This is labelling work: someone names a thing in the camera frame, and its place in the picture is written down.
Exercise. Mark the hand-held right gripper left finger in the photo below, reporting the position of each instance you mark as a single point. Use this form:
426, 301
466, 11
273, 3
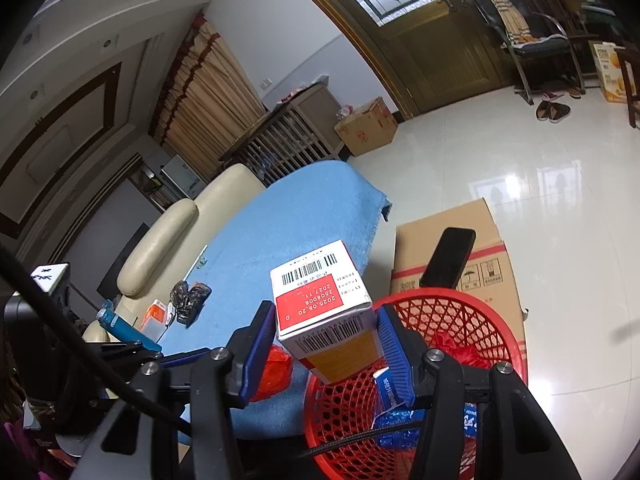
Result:
257, 350

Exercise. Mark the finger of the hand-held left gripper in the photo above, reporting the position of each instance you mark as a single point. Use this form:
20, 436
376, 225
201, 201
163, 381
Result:
125, 349
185, 356

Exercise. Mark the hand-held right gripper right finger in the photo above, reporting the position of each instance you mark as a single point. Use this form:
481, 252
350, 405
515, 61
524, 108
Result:
395, 355

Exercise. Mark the red plastic basket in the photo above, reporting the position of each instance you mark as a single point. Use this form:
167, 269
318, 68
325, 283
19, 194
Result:
450, 310

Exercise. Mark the red white orange box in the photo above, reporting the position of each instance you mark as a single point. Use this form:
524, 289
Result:
320, 310

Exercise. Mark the blue printed carton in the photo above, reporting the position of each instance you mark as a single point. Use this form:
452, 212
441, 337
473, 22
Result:
470, 425

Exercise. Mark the long blue box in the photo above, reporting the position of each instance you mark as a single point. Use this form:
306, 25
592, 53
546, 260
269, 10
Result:
130, 330

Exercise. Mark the small red bag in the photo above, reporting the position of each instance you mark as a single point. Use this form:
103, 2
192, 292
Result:
272, 375

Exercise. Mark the blue white sachet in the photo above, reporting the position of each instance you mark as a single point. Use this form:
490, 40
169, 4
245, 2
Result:
387, 390

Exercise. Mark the orange packet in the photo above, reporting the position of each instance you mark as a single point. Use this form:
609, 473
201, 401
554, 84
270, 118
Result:
157, 317

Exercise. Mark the black plastic bag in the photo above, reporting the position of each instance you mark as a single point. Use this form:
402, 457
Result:
190, 302

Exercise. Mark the red crumpled wrapper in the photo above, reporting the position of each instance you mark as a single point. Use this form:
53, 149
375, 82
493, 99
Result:
450, 347

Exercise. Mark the magenta cloth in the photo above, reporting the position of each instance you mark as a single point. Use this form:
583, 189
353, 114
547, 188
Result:
12, 442

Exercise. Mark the black smartphone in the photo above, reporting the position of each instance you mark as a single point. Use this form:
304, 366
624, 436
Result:
447, 257

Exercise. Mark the cream sofa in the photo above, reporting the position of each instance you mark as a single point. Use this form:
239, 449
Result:
160, 240

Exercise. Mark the flat cardboard box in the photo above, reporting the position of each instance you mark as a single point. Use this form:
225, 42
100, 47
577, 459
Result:
495, 260

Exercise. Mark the white appliance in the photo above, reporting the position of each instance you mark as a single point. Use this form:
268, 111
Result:
182, 177

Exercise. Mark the wooden slatted cabinet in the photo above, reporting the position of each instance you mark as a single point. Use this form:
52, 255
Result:
300, 135

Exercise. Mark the brown cardboard box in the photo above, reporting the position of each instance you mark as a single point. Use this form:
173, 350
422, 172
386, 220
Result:
367, 130

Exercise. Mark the beige curtain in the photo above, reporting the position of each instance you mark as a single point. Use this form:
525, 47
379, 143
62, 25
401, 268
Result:
200, 105

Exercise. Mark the brown slipper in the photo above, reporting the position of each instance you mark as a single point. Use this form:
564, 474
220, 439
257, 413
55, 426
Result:
560, 112
544, 111

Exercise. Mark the pink slipper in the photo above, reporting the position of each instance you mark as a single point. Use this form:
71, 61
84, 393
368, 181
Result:
552, 96

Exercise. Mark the wooden door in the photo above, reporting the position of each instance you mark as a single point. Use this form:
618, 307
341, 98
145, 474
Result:
440, 50

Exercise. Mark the black chair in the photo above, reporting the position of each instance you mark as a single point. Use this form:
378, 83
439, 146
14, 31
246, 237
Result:
545, 47

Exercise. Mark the orange print carton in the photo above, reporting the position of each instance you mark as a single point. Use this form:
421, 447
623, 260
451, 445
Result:
607, 75

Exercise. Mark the plaid scarf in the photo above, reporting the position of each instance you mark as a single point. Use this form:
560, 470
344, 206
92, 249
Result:
507, 15

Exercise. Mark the dark wooden stool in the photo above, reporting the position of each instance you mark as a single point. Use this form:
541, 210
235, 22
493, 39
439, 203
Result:
631, 85

